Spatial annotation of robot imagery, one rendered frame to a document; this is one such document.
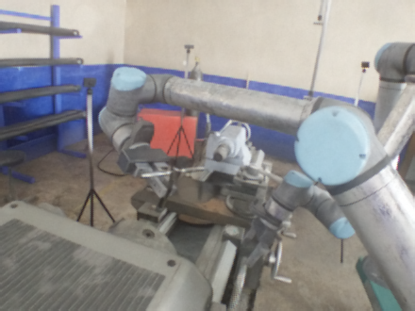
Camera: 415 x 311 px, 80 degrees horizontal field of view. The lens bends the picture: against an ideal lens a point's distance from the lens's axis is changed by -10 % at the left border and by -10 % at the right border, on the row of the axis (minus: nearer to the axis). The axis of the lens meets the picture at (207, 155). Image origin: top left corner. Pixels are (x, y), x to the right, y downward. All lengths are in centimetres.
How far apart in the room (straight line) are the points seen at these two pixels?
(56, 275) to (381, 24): 535
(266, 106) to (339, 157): 26
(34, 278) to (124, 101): 49
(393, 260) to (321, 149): 21
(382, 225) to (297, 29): 483
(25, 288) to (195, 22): 525
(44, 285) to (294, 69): 496
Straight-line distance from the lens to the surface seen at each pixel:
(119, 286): 46
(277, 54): 515
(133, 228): 78
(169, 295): 45
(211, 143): 192
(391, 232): 48
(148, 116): 404
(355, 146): 43
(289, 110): 62
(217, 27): 535
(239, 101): 68
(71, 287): 47
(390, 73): 106
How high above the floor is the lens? 168
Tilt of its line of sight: 20 degrees down
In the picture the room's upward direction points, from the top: 7 degrees clockwise
